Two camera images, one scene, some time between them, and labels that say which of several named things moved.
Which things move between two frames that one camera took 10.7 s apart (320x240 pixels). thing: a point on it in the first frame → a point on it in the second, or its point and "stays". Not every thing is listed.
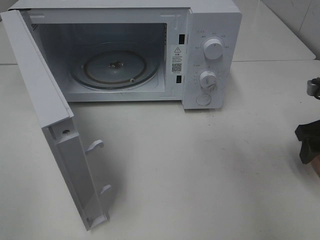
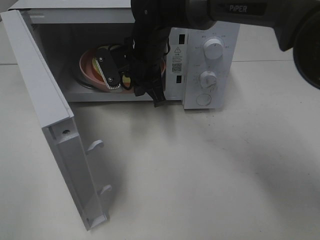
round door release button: x=203 y=99 stays
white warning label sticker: x=176 y=59 stays
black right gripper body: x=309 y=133 → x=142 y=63
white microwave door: x=71 y=158 stays
